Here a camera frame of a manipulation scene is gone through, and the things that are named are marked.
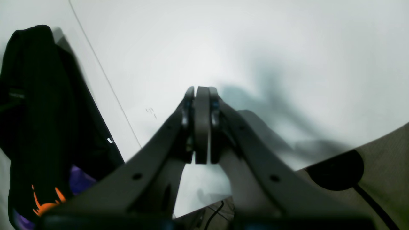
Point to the black T-shirt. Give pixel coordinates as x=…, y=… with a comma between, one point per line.
x=51, y=129

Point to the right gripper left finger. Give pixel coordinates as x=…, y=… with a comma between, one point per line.
x=141, y=194

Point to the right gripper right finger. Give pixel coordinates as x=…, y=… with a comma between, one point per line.
x=267, y=194

